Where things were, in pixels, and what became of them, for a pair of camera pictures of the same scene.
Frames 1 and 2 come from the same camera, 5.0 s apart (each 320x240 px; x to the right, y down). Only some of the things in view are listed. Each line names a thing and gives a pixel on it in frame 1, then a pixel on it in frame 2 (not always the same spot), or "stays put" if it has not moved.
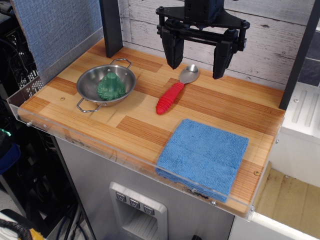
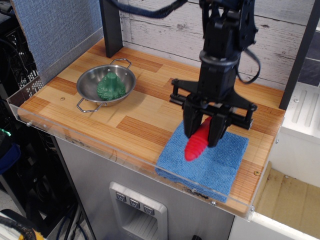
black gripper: x=204 y=21 -> x=215 y=95
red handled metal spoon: x=188 y=74 -> x=198 y=140
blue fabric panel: x=57 y=30 stays put
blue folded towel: x=203 y=159 stays put
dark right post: x=300 y=55 stays put
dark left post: x=111 y=26 stays put
